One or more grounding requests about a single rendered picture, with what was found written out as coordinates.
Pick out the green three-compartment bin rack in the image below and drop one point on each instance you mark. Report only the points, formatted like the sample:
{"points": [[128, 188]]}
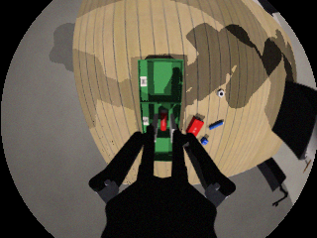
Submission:
{"points": [[160, 87]]}

